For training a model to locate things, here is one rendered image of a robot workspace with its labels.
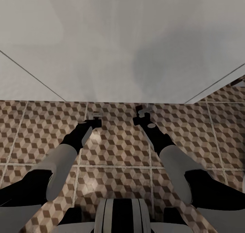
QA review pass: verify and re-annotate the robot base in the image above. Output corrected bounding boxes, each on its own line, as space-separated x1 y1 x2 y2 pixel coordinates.
51 207 194 233

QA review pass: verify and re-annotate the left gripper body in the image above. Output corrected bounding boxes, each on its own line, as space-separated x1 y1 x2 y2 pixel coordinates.
85 119 102 128

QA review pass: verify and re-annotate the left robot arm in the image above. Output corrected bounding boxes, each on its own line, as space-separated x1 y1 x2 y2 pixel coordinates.
0 112 104 233

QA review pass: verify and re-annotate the robot trunk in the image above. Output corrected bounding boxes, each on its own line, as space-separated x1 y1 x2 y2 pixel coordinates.
94 198 151 233

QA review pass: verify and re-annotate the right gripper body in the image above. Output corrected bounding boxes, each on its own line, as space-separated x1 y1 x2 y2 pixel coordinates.
133 113 150 126

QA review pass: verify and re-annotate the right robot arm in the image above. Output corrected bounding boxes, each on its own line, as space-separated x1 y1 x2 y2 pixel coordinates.
133 107 245 233

